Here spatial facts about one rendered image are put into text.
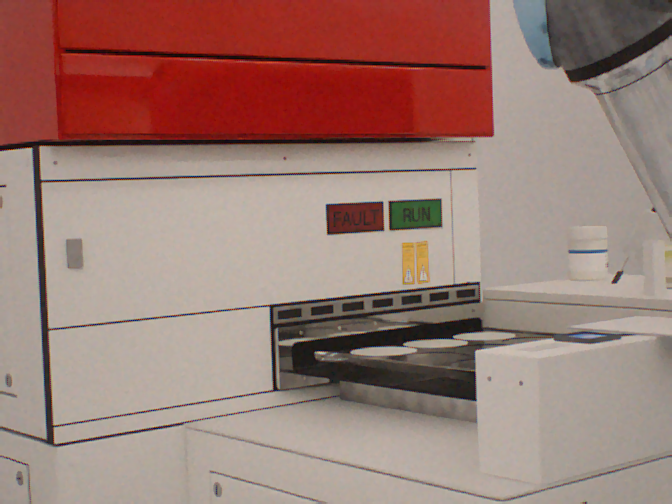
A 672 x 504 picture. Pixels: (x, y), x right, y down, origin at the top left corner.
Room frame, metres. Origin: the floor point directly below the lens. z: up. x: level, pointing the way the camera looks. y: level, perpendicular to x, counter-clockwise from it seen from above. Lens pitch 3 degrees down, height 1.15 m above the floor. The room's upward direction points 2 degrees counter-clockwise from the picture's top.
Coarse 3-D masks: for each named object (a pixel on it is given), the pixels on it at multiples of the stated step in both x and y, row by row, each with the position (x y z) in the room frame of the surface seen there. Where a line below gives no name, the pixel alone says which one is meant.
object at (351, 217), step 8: (336, 208) 1.97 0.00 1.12; (344, 208) 1.98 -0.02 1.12; (352, 208) 1.99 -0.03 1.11; (360, 208) 2.00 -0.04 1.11; (368, 208) 2.01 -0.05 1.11; (376, 208) 2.02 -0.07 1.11; (336, 216) 1.97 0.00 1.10; (344, 216) 1.98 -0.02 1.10; (352, 216) 1.99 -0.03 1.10; (360, 216) 2.00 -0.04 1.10; (368, 216) 2.01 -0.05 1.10; (376, 216) 2.02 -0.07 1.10; (336, 224) 1.97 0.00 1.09; (344, 224) 1.98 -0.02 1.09; (352, 224) 1.99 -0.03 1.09; (360, 224) 2.00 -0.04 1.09; (368, 224) 2.01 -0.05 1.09; (376, 224) 2.02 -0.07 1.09
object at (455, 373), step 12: (324, 360) 1.87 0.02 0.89; (336, 360) 1.85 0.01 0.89; (348, 360) 1.82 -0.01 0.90; (360, 360) 1.80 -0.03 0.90; (372, 360) 1.78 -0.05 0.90; (384, 360) 1.77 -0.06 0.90; (420, 372) 1.70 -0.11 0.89; (432, 372) 1.68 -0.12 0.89; (444, 372) 1.67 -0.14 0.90; (456, 372) 1.65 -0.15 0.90; (468, 372) 1.63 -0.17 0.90
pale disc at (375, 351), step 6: (366, 348) 1.92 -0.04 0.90; (372, 348) 1.92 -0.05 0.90; (378, 348) 1.92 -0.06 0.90; (384, 348) 1.91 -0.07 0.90; (390, 348) 1.91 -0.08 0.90; (396, 348) 1.91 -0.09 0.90; (402, 348) 1.91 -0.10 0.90; (408, 348) 1.90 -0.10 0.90; (360, 354) 1.86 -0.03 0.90; (366, 354) 1.85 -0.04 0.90; (372, 354) 1.85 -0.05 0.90; (378, 354) 1.85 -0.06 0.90; (384, 354) 1.85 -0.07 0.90; (390, 354) 1.84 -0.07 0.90; (396, 354) 1.84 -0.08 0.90
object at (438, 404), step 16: (352, 384) 1.91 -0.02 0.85; (368, 384) 1.88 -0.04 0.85; (384, 384) 1.88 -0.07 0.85; (352, 400) 1.91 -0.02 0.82; (368, 400) 1.88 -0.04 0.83; (384, 400) 1.85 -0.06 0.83; (400, 400) 1.82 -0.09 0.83; (416, 400) 1.80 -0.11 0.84; (432, 400) 1.77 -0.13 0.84; (448, 400) 1.74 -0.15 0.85; (464, 400) 1.72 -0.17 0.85; (448, 416) 1.75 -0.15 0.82; (464, 416) 1.72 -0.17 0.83
